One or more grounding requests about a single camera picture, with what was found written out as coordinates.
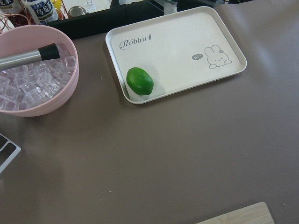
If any steel muddler black tip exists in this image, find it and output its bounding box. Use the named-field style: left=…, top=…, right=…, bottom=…
left=0, top=43, right=60, bottom=70

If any green lime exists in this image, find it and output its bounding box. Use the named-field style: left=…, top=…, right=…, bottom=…
left=126, top=67, right=154, bottom=96

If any cream rabbit tray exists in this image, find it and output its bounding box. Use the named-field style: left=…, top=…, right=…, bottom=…
left=106, top=7, right=247, bottom=104

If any pink bowl of ice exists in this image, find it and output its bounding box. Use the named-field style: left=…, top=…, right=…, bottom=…
left=0, top=25, right=79, bottom=117

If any tea bottle white label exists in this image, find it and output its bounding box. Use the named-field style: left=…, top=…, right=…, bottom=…
left=23, top=0, right=59, bottom=25

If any bamboo cutting board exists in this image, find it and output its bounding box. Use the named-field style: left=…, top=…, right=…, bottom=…
left=199, top=202, right=275, bottom=224

